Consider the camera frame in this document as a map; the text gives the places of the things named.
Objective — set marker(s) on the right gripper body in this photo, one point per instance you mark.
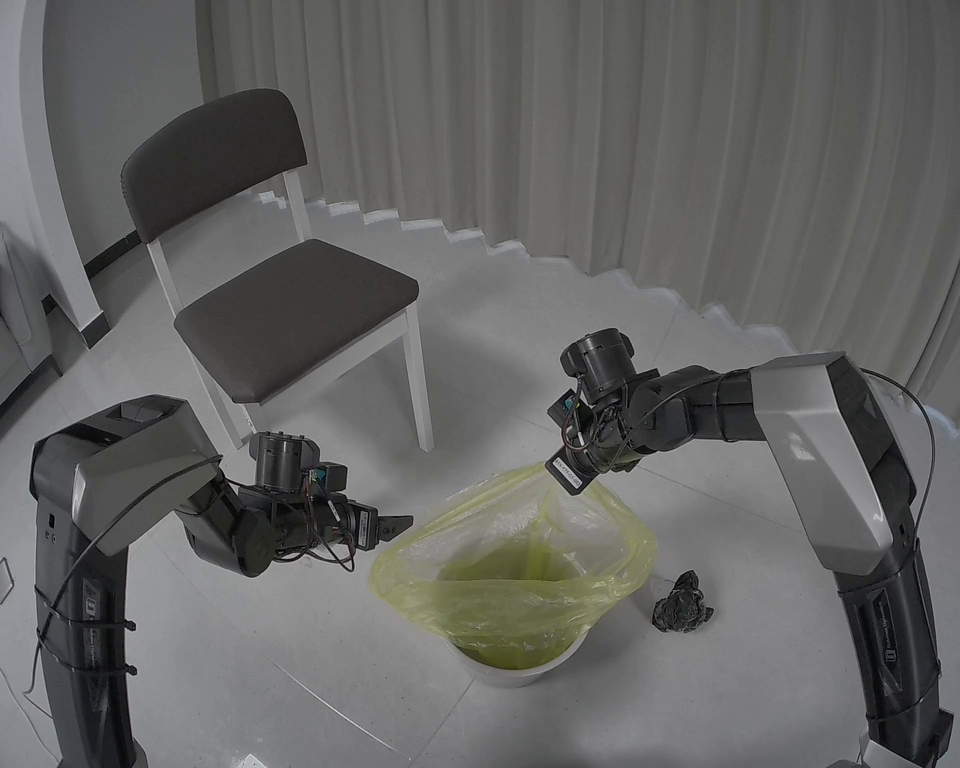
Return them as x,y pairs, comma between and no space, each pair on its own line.
570,472

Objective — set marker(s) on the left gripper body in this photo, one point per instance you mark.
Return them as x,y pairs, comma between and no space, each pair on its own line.
367,529

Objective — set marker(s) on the yellow plastic bag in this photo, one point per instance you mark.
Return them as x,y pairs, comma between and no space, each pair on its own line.
525,600

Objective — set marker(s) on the black plastic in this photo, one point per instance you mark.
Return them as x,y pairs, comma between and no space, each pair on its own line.
681,604

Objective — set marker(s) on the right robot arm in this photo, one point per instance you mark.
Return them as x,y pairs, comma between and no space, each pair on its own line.
825,450

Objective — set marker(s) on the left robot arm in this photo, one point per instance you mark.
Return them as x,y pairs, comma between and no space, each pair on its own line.
112,480

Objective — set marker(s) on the white trash bin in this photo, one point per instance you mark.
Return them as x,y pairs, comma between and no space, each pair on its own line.
517,676

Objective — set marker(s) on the dark grey white-legged chair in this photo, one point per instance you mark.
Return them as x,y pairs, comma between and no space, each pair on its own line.
300,300

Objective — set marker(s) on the white curtain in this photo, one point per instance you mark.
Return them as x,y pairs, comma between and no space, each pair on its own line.
600,150

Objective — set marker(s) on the white sofa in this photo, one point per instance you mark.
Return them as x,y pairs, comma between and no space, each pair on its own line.
19,315

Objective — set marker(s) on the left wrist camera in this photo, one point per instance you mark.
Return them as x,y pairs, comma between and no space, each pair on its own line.
330,480

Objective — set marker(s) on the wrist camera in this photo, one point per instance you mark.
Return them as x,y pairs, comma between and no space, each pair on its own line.
564,411
330,480

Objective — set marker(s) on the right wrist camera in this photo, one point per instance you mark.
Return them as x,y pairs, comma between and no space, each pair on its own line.
564,411

